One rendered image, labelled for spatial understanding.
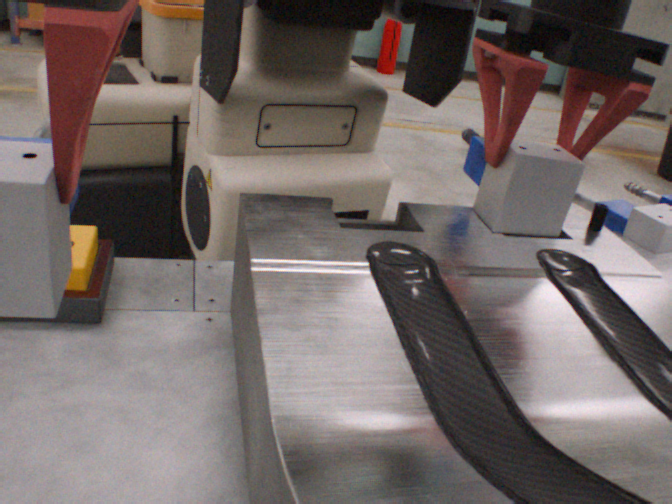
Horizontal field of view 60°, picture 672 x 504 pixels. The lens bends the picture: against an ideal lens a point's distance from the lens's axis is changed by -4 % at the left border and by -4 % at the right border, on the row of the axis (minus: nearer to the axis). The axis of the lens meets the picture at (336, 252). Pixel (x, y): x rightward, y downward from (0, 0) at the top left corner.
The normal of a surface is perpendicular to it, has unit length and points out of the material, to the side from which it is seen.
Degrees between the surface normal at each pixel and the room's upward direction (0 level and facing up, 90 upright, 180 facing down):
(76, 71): 112
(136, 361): 0
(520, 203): 90
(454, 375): 4
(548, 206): 90
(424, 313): 6
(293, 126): 98
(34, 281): 92
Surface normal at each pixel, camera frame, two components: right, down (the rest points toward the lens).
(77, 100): 0.11, 0.78
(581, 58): 0.18, 0.48
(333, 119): 0.43, 0.59
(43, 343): 0.15, -0.88
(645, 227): -0.87, 0.11
